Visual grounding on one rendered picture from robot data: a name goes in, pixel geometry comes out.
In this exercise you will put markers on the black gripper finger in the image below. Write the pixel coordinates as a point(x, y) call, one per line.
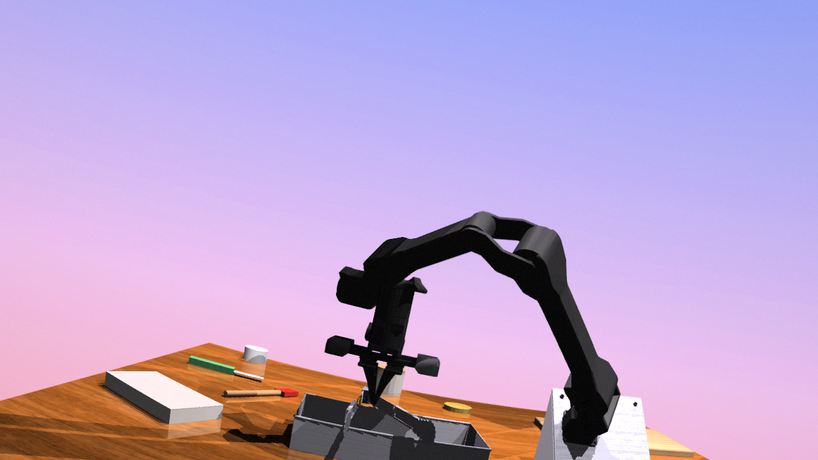
point(370, 373)
point(387, 375)

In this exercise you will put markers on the light wooden board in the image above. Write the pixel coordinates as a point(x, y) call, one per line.
point(658, 443)

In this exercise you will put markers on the grey metal roasting tin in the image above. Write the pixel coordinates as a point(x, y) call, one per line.
point(318, 428)

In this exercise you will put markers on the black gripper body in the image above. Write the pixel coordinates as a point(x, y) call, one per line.
point(387, 336)

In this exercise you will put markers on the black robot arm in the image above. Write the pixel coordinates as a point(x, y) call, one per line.
point(537, 265)

